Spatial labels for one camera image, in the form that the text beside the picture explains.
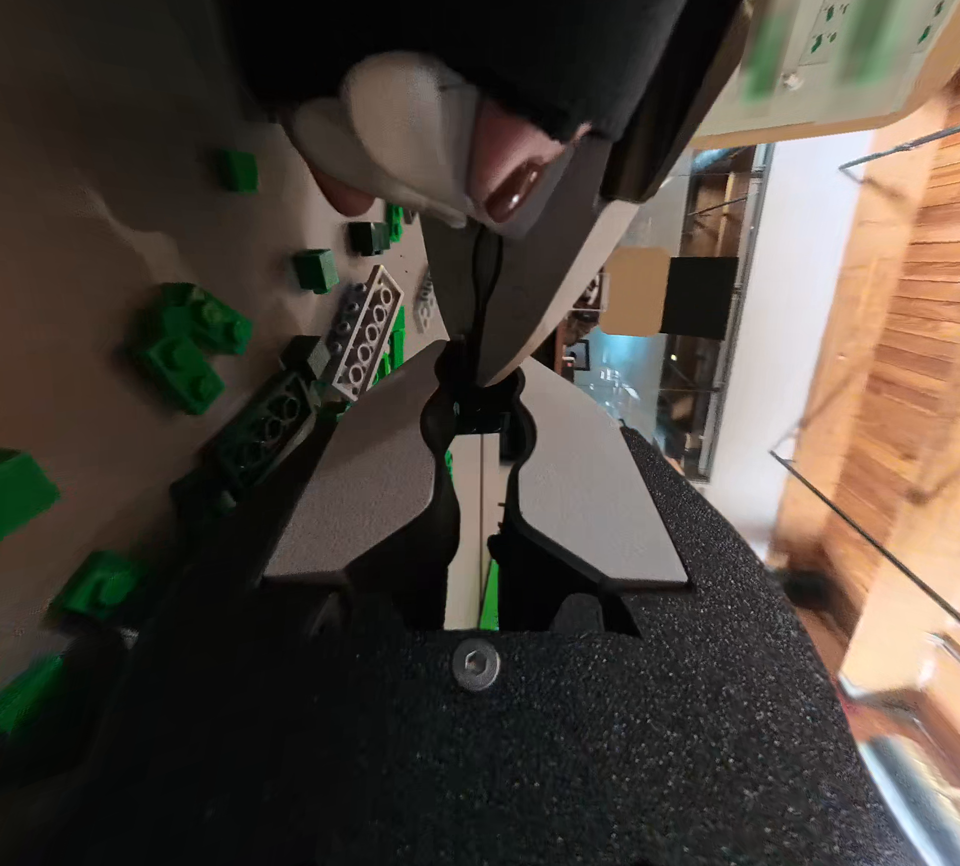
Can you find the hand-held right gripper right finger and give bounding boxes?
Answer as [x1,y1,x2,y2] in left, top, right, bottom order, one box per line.
[487,358,691,630]

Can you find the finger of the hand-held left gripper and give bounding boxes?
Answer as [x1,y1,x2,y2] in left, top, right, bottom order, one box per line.
[476,134,642,388]
[423,217,483,343]

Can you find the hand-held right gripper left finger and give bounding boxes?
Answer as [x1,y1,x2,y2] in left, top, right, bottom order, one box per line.
[262,339,462,630]

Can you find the dark green brick assembly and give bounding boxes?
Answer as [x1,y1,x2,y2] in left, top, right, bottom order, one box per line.
[450,386,513,435]

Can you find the grey desk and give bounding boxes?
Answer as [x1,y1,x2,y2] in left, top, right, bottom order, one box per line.
[0,0,502,792]

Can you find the person's left hand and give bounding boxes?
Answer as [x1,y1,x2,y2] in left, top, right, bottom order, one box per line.
[311,102,582,228]

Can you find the tan rounded board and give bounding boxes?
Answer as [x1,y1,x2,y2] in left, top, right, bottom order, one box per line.
[603,247,669,336]

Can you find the instruction booklet on white stand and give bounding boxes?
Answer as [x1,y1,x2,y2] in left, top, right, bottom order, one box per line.
[690,0,960,150]

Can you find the grey plate with holes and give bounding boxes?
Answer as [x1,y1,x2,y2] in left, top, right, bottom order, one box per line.
[330,266,405,402]

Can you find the dark green block with holes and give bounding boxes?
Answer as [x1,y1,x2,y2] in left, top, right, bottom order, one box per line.
[213,367,324,488]

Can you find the small green cube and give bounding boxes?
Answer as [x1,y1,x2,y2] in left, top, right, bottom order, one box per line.
[292,248,339,294]
[217,149,260,194]

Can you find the green stacked plates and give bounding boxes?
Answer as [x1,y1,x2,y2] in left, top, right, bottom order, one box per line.
[135,283,254,417]

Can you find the green L-shaped tile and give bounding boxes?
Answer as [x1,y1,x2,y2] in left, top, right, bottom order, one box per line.
[52,551,151,619]

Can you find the green rectangular block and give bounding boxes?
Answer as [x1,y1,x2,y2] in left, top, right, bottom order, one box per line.
[0,449,61,540]

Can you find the big green block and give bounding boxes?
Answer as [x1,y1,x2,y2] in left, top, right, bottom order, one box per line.
[0,656,69,732]

